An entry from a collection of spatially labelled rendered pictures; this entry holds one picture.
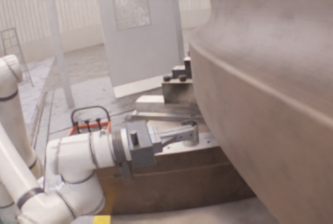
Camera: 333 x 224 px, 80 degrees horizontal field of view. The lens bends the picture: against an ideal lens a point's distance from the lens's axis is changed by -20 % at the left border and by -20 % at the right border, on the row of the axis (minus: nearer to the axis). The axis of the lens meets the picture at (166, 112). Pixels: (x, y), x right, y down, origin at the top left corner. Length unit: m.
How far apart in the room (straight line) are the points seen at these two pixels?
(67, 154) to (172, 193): 0.75
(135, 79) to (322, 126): 3.89
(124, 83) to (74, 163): 3.58
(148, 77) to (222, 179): 3.21
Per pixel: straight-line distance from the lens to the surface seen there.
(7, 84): 0.95
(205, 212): 1.28
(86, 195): 0.62
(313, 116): 0.36
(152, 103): 2.26
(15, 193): 0.64
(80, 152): 0.55
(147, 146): 0.51
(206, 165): 1.12
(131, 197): 1.23
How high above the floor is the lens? 1.27
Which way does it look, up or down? 24 degrees down
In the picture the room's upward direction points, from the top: 8 degrees counter-clockwise
